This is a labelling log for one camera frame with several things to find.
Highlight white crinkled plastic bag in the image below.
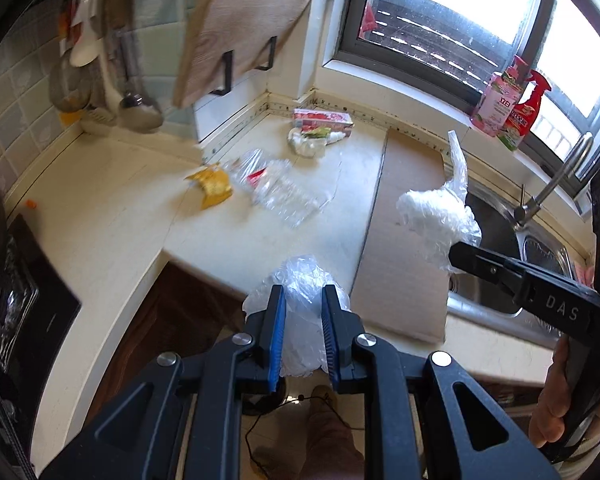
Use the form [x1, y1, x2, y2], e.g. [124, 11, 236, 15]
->
[396, 130, 482, 273]

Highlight clear plastic bag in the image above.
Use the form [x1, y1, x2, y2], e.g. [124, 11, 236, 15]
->
[242, 255, 353, 378]

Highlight red and orange utensil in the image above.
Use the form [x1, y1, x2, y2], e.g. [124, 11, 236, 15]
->
[57, 2, 78, 53]

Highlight grey window frame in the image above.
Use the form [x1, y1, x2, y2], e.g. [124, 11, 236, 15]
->
[322, 0, 600, 196]

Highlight metal mesh strainer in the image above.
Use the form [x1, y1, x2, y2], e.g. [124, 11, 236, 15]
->
[48, 57, 93, 113]

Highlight brown wooden cabinet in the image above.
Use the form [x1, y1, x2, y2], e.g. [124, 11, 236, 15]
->
[82, 255, 251, 421]

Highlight pink detergent bottle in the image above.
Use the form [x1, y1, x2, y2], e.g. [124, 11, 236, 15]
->
[470, 55, 531, 137]

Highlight flat cardboard sheet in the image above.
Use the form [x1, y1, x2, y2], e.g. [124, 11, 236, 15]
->
[350, 127, 451, 346]

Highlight clear plastic tray red label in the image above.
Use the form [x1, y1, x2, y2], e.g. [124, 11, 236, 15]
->
[222, 149, 333, 228]

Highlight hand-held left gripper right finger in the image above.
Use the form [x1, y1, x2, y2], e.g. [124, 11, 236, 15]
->
[321, 284, 563, 480]

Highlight person's right hand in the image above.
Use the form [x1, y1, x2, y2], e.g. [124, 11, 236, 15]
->
[527, 335, 570, 448]

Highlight person's right forearm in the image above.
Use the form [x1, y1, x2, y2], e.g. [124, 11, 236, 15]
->
[555, 410, 600, 480]

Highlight white rice spoon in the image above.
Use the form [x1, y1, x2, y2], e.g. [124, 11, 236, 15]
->
[70, 0, 103, 67]

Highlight wooden cutting board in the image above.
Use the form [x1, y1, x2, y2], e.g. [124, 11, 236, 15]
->
[172, 0, 321, 108]

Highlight steel sink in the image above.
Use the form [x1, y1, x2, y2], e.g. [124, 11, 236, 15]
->
[447, 185, 593, 351]

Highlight black glass cooktop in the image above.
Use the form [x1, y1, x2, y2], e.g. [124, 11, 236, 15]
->
[0, 212, 83, 461]

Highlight round black trash bin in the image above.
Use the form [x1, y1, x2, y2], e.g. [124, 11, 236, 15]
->
[242, 392, 288, 417]

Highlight black wire wall rack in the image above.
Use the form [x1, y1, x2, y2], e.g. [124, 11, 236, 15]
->
[160, 0, 278, 97]

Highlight steel ladle wooden handle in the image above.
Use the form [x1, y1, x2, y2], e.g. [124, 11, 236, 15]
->
[102, 0, 163, 133]

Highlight steel faucet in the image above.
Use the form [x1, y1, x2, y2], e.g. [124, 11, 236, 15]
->
[512, 132, 595, 231]

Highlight small white food bag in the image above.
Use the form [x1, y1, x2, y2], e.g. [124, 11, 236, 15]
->
[286, 126, 353, 160]

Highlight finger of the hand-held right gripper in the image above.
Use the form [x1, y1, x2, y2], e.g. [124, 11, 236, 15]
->
[448, 241, 598, 333]

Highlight person's leg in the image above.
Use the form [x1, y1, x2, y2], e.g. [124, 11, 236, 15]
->
[250, 385, 366, 480]

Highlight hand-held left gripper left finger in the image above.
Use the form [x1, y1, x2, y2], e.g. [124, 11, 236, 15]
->
[40, 284, 287, 480]

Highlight red paper decoration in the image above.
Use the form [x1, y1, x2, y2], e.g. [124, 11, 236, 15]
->
[360, 2, 378, 38]

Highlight red spray bottle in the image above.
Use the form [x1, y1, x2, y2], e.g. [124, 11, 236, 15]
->
[497, 70, 552, 152]

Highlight red printed carton box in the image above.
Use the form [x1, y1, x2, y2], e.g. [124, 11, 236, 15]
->
[292, 107, 355, 133]

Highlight yellow snack wrapper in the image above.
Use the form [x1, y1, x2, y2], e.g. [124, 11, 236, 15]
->
[184, 164, 233, 210]

